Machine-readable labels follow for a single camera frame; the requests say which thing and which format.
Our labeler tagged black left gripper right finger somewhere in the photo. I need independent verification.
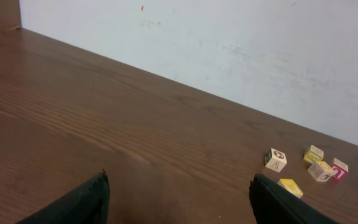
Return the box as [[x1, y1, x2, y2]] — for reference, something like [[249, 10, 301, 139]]
[[249, 174, 336, 224]]

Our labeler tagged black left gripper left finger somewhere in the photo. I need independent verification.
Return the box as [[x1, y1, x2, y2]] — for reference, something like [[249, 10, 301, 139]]
[[19, 171, 110, 224]]

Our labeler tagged yellow white block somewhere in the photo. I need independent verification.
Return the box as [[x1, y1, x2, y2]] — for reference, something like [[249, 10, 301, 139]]
[[308, 161, 335, 182]]

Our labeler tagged yellow bordered block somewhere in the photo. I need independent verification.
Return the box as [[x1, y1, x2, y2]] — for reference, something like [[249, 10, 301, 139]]
[[303, 145, 324, 164]]

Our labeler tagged yellow top block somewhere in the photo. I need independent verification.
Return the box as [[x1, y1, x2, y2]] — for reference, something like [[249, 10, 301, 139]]
[[277, 179, 303, 198]]

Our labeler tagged white block with letter A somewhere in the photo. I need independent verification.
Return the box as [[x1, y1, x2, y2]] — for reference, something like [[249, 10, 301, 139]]
[[264, 148, 287, 172]]

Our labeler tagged red bordered block rear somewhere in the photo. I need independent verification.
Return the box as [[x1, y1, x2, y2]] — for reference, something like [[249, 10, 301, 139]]
[[331, 158, 349, 180]]

